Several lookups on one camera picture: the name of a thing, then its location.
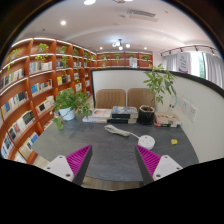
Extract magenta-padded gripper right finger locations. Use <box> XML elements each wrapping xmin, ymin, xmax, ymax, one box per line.
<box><xmin>134</xmin><ymin>144</ymin><xmax>184</xmax><ymax>186</ymax></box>

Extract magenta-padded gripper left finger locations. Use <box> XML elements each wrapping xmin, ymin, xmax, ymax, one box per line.
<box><xmin>44</xmin><ymin>144</ymin><xmax>94</xmax><ymax>187</ymax></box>

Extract round white power strip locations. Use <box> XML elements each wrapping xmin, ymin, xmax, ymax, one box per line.
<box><xmin>137</xmin><ymin>134</ymin><xmax>157</xmax><ymax>151</ymax></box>

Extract red and black book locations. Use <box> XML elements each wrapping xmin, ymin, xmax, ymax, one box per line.
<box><xmin>153</xmin><ymin>121</ymin><xmax>179</xmax><ymax>129</ymax></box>

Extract leafy plant in white pot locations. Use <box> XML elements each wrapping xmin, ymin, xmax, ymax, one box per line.
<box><xmin>51</xmin><ymin>87</ymin><xmax>93</xmax><ymax>131</ymax></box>

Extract tall plant in black pot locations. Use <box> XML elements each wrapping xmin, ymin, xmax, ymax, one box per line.
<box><xmin>137</xmin><ymin>63</ymin><xmax>178</xmax><ymax>126</ymax></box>

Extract thin white book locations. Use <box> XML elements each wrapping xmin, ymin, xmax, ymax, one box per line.
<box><xmin>81</xmin><ymin>116</ymin><xmax>109</xmax><ymax>125</ymax></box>

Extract orange bookshelf unit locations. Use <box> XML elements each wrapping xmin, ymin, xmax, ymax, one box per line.
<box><xmin>0</xmin><ymin>36</ymin><xmax>155</xmax><ymax>165</ymax></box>

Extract white hanging banner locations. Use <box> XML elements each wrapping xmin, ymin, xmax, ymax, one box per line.
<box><xmin>176</xmin><ymin>52</ymin><xmax>192</xmax><ymax>74</ymax></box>

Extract white curtains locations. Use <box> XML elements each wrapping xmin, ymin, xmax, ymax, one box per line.
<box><xmin>162</xmin><ymin>51</ymin><xmax>224</xmax><ymax>90</ymax></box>

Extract ceiling lamp cluster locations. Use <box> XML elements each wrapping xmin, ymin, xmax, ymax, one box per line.
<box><xmin>111</xmin><ymin>38</ymin><xmax>132</xmax><ymax>50</ymax></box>

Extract recessed ceiling lights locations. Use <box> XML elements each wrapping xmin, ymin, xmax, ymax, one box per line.
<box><xmin>59</xmin><ymin>0</ymin><xmax>150</xmax><ymax>51</ymax></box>

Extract ceiling air vent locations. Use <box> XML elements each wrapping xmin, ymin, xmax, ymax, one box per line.
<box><xmin>126</xmin><ymin>8</ymin><xmax>158</xmax><ymax>22</ymax></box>

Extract white wall socket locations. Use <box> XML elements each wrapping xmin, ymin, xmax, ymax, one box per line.
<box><xmin>181</xmin><ymin>97</ymin><xmax>190</xmax><ymax>115</ymax></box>
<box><xmin>187</xmin><ymin>103</ymin><xmax>198</xmax><ymax>122</ymax></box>

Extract clear bottle with teal strap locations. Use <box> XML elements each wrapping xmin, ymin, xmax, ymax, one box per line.
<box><xmin>167</xmin><ymin>95</ymin><xmax>178</xmax><ymax>116</ymax></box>

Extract white power cable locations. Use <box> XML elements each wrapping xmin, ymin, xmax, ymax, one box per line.
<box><xmin>103</xmin><ymin>124</ymin><xmax>141</xmax><ymax>140</ymax></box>

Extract black track light rail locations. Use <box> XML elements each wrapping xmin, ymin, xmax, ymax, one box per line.
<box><xmin>159</xmin><ymin>44</ymin><xmax>217</xmax><ymax>56</ymax></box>

